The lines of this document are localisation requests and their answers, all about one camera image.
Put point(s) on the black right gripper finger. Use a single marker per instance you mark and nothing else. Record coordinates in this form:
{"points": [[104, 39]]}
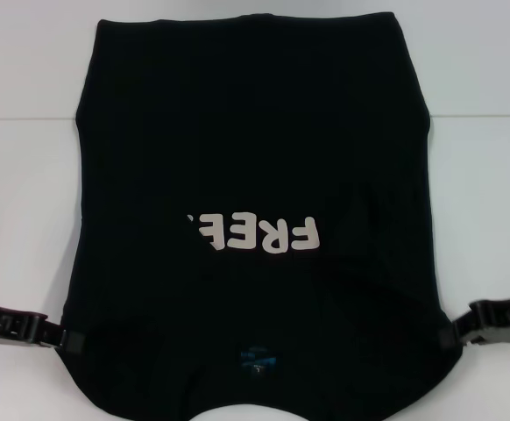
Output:
{"points": [[458, 333]]}

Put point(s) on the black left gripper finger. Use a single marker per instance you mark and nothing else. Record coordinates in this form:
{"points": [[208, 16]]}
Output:
{"points": [[73, 341]]}

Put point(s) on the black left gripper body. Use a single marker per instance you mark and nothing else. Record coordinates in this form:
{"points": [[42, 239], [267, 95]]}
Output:
{"points": [[5, 326]]}

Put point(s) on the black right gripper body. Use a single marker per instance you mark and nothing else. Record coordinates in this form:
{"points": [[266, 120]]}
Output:
{"points": [[505, 324]]}

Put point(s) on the black shirt with white print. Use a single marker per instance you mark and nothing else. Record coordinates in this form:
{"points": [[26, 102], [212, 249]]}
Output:
{"points": [[246, 131]]}

